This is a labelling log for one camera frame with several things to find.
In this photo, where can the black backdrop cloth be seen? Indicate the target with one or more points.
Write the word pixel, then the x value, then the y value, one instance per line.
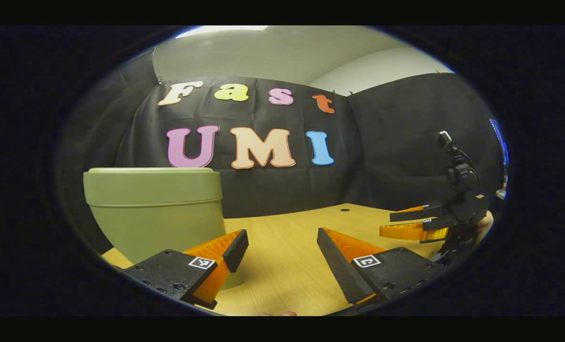
pixel 382 156

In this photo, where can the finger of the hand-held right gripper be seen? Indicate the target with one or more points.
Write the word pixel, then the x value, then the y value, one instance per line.
pixel 406 231
pixel 420 213

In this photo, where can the wooden desktop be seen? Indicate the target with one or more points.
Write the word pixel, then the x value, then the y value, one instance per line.
pixel 282 247

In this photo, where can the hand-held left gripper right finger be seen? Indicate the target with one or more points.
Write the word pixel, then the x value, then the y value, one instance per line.
pixel 339 270

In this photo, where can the ceiling light panel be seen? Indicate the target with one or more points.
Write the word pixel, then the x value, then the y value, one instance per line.
pixel 221 31

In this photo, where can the green desktop garbage bin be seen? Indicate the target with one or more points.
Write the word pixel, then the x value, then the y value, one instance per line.
pixel 154 213

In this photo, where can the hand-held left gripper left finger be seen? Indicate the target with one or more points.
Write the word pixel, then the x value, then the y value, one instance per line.
pixel 237 249

